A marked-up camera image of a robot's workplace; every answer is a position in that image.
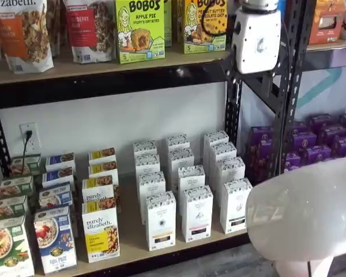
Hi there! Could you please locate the white box orange strip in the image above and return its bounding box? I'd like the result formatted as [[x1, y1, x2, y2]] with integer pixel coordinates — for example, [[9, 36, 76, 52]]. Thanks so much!
[[145, 191, 177, 252], [137, 171, 166, 226], [132, 140, 157, 158], [135, 154, 161, 177]]

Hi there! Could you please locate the white box pink strip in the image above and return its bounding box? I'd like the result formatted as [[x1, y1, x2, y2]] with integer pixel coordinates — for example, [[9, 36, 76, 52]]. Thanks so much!
[[180, 185, 214, 243], [177, 165, 206, 192], [165, 134, 191, 152], [168, 148, 195, 174]]

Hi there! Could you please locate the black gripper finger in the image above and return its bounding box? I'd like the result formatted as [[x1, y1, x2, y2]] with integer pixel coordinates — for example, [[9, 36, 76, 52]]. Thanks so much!
[[243, 72, 260, 88], [259, 72, 274, 98]]

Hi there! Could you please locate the green Bobo's apple pie box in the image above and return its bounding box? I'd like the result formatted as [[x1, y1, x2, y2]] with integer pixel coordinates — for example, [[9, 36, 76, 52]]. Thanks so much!
[[114, 0, 166, 65]]

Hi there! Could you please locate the white wall outlet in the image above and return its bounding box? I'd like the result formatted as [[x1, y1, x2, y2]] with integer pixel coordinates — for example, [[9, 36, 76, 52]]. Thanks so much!
[[19, 122, 42, 152]]

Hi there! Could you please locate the wooden shelf board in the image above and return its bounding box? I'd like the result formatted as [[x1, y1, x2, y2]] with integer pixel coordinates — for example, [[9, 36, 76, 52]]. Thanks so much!
[[305, 39, 346, 53], [0, 50, 230, 86], [0, 149, 249, 274]]

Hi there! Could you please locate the orange label granola bag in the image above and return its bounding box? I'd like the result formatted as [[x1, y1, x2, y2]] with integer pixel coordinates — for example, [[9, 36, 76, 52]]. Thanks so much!
[[0, 0, 54, 73]]

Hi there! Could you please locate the yellow Bobo's peanut butter box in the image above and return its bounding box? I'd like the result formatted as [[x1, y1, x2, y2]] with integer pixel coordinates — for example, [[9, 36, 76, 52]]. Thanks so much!
[[183, 0, 229, 55]]

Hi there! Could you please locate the white box green strip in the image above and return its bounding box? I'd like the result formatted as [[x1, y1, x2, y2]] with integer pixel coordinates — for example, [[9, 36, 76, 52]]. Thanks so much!
[[216, 156, 246, 185], [202, 130, 230, 148], [209, 142, 238, 163], [219, 178, 253, 235]]

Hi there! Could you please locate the black power plug cord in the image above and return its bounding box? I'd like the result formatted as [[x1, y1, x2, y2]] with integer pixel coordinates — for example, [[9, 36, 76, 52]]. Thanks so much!
[[22, 130, 33, 175]]

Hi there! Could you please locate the yellow Purely Elizabeth box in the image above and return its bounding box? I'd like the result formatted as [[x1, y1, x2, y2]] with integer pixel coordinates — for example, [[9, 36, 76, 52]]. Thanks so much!
[[81, 184, 116, 206], [88, 147, 116, 164], [81, 200, 121, 264], [88, 162, 119, 179], [81, 175, 114, 190]]

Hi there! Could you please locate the green Nature's Path oatmeal box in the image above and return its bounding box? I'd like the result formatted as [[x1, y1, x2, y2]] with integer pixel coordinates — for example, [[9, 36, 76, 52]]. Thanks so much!
[[0, 215, 35, 277], [0, 195, 29, 223], [0, 175, 35, 200], [10, 154, 43, 178]]

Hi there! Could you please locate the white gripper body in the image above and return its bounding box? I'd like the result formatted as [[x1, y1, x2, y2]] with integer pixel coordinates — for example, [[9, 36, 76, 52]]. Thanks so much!
[[230, 8, 282, 74]]

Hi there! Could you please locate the orange snack box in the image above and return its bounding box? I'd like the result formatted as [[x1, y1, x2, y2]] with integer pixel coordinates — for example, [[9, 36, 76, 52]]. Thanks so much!
[[308, 0, 346, 46]]

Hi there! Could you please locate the red label granola bag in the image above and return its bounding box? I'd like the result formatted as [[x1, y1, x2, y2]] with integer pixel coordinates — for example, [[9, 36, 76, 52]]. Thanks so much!
[[63, 0, 116, 65]]

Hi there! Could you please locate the blue Nature's Path oatmeal box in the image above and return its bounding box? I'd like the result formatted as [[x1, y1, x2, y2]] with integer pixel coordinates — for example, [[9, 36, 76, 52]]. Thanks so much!
[[42, 166, 76, 188], [38, 182, 73, 210], [33, 205, 77, 274], [44, 152, 76, 173]]

